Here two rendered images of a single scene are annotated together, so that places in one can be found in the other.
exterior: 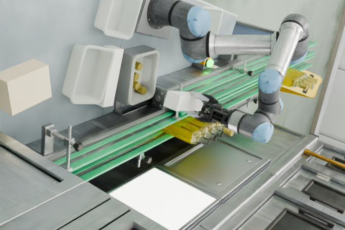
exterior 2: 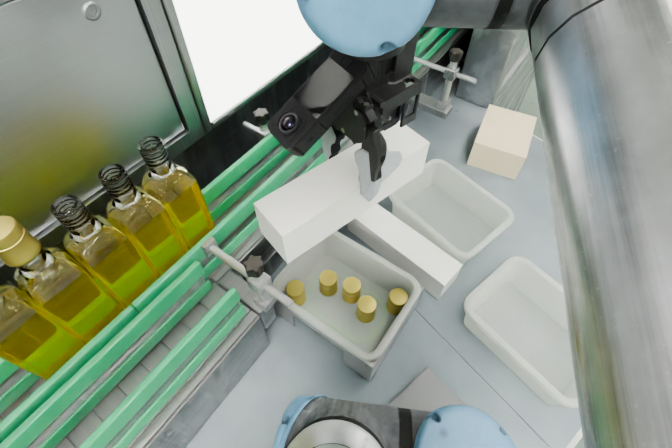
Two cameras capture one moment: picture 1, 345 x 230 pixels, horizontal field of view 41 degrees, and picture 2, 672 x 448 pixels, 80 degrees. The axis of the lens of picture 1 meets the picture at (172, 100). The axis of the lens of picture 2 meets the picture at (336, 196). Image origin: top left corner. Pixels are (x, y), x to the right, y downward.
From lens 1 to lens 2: 1.87 m
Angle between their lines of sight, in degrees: 82
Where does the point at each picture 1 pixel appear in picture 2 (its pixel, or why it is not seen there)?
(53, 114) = not seen: hidden behind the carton
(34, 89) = (503, 132)
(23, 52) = (531, 174)
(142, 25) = (430, 395)
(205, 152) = (30, 198)
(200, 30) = (455, 433)
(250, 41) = not seen: outside the picture
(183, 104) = (390, 140)
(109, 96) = (374, 214)
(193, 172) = (135, 87)
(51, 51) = (508, 201)
